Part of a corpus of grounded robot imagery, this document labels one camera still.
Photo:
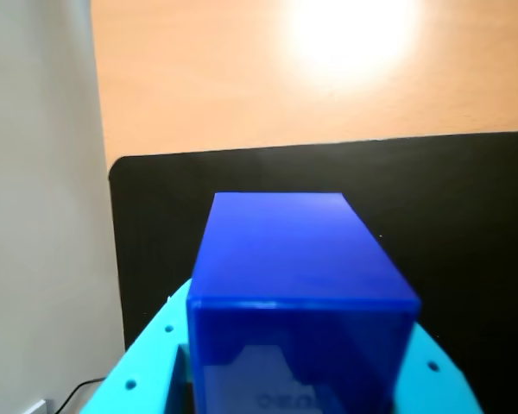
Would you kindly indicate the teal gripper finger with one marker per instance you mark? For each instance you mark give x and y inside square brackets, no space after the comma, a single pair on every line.
[155,358]
[436,388]

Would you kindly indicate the black table mat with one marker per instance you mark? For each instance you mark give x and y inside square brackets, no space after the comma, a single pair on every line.
[457,215]

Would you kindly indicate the blue cube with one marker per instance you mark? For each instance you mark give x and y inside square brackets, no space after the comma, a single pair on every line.
[293,259]

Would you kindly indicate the white power adapter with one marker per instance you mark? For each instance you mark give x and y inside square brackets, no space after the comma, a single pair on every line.
[34,407]

